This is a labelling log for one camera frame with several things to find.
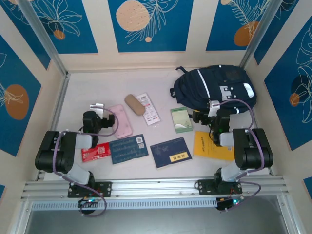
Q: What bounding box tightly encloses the pink pencil case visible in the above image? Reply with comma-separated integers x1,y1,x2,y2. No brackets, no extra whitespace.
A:
107,104,134,139

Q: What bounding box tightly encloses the tan glasses case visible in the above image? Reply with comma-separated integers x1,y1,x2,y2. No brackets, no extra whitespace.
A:
124,94,146,116

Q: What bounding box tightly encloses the yellow notebook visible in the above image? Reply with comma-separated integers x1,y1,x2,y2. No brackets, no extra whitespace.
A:
193,130,236,161

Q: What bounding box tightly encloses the navy blue student backpack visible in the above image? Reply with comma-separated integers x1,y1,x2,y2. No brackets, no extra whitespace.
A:
169,64,258,115

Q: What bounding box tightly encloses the navy card with QR codes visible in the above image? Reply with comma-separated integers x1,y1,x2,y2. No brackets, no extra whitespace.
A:
109,134,149,165

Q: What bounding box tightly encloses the clear packet with red print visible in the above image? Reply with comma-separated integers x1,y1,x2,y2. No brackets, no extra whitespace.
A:
136,92,161,127

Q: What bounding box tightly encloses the navy book with yellow label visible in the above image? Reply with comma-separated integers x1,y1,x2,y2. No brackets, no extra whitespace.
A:
149,136,193,171

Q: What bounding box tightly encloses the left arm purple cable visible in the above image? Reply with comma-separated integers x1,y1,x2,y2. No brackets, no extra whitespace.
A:
53,103,120,217

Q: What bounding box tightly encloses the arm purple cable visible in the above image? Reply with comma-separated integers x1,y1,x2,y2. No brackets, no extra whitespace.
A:
218,98,267,212
53,103,120,217

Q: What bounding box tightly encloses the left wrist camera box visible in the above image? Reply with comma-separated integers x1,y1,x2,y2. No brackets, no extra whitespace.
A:
89,103,110,116

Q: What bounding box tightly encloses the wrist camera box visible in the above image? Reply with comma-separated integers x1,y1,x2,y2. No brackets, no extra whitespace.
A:
89,103,110,116
207,99,221,117

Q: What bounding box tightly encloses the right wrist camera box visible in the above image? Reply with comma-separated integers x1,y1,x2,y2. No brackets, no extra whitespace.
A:
207,99,221,117

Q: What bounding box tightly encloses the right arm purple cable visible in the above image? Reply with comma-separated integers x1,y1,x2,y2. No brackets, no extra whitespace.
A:
218,98,267,212

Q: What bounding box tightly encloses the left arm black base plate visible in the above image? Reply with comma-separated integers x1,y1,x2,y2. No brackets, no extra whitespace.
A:
67,181,113,198

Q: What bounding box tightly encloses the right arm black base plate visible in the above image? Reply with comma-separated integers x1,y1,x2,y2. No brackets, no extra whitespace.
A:
195,179,243,195

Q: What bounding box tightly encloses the aluminium mounting rail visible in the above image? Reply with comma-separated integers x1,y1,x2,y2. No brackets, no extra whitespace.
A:
20,175,291,201

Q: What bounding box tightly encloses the white slotted cable duct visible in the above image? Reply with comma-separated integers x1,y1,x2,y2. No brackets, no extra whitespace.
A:
30,197,219,211

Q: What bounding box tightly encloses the aluminium frame post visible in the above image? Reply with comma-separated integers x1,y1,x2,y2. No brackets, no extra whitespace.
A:
238,0,285,70
17,0,69,77

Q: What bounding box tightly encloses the aluminium frame leg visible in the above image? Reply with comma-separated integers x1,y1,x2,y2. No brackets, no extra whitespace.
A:
276,195,305,234
9,198,34,234

